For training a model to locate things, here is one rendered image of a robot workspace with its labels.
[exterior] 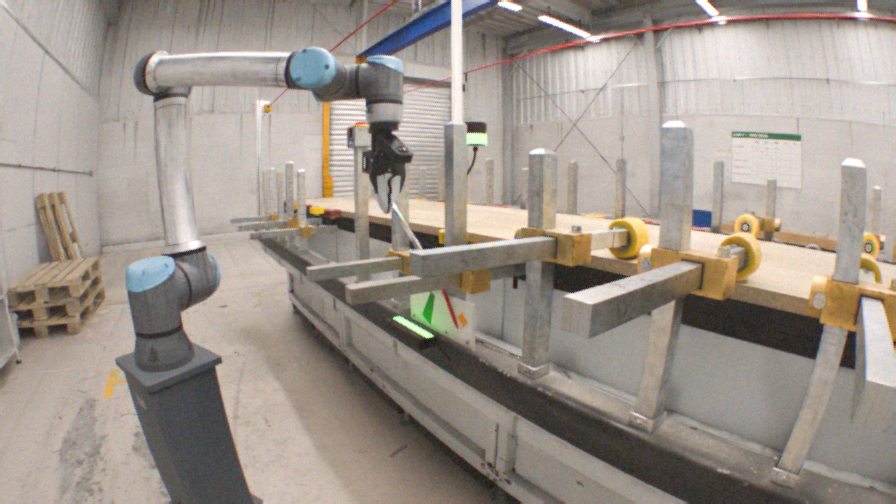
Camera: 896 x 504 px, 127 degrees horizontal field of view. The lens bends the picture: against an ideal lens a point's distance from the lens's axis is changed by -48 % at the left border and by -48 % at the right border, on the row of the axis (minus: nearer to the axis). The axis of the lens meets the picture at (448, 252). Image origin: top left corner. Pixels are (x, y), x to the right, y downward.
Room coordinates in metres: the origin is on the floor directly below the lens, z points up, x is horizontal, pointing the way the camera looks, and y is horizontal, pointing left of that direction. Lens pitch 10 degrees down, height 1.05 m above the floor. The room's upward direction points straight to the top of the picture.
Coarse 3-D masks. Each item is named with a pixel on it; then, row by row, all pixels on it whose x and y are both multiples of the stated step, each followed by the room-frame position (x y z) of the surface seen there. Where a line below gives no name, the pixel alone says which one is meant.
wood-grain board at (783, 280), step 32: (384, 224) 1.60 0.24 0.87; (416, 224) 1.41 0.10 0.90; (480, 224) 1.36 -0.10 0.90; (512, 224) 1.37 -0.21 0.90; (576, 224) 1.39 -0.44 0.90; (608, 224) 1.41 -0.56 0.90; (608, 256) 0.81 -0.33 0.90; (768, 256) 0.80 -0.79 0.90; (800, 256) 0.79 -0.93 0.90; (832, 256) 0.79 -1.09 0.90; (736, 288) 0.56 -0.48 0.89; (768, 288) 0.52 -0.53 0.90; (800, 288) 0.50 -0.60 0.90
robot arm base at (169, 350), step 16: (144, 336) 0.80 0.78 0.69; (160, 336) 0.82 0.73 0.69; (176, 336) 0.86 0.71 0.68; (144, 352) 0.79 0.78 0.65; (160, 352) 0.81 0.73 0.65; (176, 352) 0.84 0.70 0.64; (192, 352) 0.90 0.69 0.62; (144, 368) 0.78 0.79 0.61; (160, 368) 0.79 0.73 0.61; (176, 368) 0.82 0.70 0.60
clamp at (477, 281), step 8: (464, 272) 0.84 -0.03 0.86; (472, 272) 0.82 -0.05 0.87; (480, 272) 0.83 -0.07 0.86; (488, 272) 0.85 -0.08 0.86; (464, 280) 0.84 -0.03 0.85; (472, 280) 0.82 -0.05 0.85; (480, 280) 0.83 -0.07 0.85; (488, 280) 0.85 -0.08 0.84; (456, 288) 0.86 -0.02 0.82; (464, 288) 0.84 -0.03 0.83; (472, 288) 0.82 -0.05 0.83; (480, 288) 0.83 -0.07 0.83; (488, 288) 0.85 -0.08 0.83
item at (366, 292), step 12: (516, 264) 0.94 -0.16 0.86; (408, 276) 0.81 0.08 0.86; (444, 276) 0.83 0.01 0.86; (456, 276) 0.84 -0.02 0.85; (492, 276) 0.90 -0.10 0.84; (504, 276) 0.92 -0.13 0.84; (348, 288) 0.72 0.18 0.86; (360, 288) 0.72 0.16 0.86; (372, 288) 0.74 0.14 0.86; (384, 288) 0.75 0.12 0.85; (396, 288) 0.76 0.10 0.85; (408, 288) 0.78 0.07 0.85; (420, 288) 0.79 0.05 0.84; (432, 288) 0.81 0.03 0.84; (444, 288) 0.83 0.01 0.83; (348, 300) 0.72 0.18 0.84; (360, 300) 0.72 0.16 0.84; (372, 300) 0.73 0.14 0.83
